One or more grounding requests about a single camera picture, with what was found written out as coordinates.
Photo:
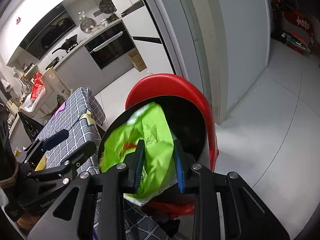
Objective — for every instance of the black plastic bag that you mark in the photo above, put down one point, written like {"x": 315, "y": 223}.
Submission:
{"x": 31, "y": 126}

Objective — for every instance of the person's left hand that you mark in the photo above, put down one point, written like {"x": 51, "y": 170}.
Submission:
{"x": 9, "y": 173}

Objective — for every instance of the grey checked tablecloth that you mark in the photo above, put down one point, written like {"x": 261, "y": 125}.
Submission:
{"x": 79, "y": 115}

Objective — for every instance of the green plastic wrapper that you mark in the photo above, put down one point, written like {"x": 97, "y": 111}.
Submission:
{"x": 147, "y": 123}

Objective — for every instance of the red trash bin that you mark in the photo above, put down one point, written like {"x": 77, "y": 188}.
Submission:
{"x": 186, "y": 110}

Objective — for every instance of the round black wall rack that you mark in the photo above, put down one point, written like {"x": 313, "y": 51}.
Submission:
{"x": 107, "y": 6}

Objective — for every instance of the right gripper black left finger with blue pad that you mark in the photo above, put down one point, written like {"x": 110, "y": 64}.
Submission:
{"x": 72, "y": 214}

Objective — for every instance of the cardboard box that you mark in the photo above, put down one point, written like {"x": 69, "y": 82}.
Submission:
{"x": 137, "y": 60}

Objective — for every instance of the black built-in oven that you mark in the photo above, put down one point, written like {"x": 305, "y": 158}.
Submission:
{"x": 110, "y": 45}

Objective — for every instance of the red printed box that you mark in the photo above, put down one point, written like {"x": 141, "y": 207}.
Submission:
{"x": 298, "y": 31}

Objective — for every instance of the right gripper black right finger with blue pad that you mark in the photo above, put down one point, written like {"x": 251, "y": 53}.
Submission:
{"x": 225, "y": 205}

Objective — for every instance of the black range hood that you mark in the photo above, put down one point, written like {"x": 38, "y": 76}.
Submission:
{"x": 47, "y": 31}

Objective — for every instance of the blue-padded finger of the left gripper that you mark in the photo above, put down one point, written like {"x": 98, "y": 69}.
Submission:
{"x": 54, "y": 140}

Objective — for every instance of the black wok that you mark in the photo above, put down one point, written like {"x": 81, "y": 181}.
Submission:
{"x": 68, "y": 44}

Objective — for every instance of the red plastic basket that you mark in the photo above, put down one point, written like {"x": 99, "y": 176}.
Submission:
{"x": 38, "y": 86}

